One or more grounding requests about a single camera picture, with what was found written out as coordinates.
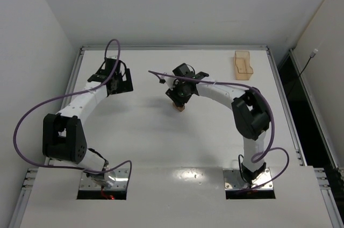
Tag dark grained wood block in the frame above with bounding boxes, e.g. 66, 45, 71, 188
173, 103, 185, 112

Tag clear amber plastic bin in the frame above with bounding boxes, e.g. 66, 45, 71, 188
233, 51, 254, 81

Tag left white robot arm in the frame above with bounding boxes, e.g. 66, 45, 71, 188
42, 58, 133, 188

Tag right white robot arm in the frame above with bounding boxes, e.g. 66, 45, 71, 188
160, 63, 271, 184

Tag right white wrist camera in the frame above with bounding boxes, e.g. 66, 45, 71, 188
158, 74, 176, 89

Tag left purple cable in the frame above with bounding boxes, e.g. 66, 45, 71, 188
12, 39, 133, 180

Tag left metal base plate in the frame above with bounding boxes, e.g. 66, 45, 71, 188
79, 168, 129, 190

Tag metal base plate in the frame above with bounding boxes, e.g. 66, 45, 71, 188
223, 168, 274, 192
79, 168, 129, 190

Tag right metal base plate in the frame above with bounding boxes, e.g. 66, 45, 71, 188
223, 168, 274, 192

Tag black wall cable with plug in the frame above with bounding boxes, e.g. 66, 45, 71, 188
298, 48, 319, 78

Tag aluminium table frame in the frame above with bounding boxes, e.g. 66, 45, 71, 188
19, 46, 343, 227

